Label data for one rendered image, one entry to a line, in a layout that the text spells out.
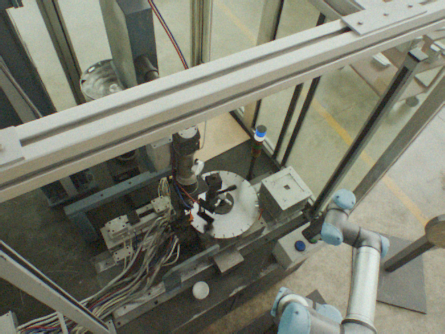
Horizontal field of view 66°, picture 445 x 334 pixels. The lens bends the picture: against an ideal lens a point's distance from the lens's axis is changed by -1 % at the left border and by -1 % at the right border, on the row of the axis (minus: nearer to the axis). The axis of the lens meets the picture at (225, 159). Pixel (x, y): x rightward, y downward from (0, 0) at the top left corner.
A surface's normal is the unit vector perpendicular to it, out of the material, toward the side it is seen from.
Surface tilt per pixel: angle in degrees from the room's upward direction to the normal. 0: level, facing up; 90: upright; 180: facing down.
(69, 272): 0
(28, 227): 0
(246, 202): 0
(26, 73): 90
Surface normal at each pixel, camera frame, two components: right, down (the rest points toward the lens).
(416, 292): 0.08, -0.56
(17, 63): 0.51, 0.73
